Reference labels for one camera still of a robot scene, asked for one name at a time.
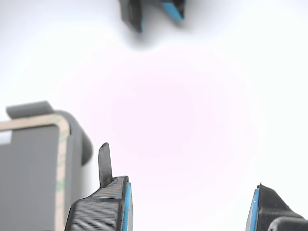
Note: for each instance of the tan rectangular frame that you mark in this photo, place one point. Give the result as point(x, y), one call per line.
point(63, 154)

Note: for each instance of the gray holder with black legs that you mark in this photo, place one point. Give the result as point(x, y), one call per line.
point(31, 173)

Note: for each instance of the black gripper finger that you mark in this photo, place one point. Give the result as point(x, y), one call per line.
point(267, 207)
point(101, 209)

